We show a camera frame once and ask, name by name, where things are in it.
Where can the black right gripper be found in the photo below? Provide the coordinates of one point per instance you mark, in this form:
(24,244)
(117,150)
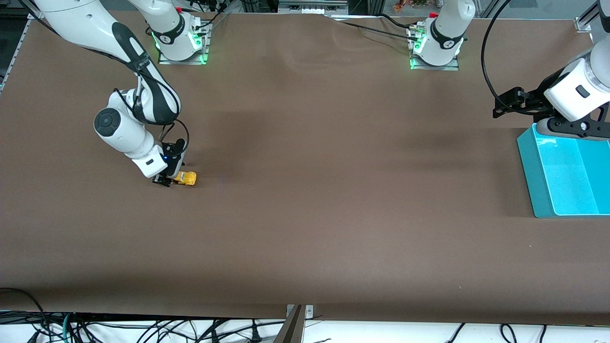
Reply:
(174,162)

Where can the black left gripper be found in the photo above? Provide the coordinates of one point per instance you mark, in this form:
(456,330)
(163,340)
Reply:
(534,100)

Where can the yellow beetle toy car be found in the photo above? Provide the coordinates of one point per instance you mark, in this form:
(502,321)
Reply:
(186,178)

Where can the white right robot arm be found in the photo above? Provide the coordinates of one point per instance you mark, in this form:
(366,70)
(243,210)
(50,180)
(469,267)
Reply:
(124,133)

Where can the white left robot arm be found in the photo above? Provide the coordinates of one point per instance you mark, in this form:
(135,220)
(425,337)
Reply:
(576,90)

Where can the teal plastic bin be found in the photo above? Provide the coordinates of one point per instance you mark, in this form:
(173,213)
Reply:
(567,181)

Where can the grey metal rack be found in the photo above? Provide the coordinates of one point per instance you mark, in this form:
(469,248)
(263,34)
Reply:
(312,6)

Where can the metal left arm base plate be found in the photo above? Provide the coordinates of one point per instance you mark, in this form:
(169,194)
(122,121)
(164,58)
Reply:
(415,65)

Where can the aluminium corner bracket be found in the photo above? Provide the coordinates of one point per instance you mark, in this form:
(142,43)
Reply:
(584,25)

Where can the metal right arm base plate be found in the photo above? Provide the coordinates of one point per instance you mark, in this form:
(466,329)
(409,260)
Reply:
(206,45)

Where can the small metal table bracket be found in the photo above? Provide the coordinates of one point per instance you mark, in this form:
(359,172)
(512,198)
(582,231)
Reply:
(310,312)

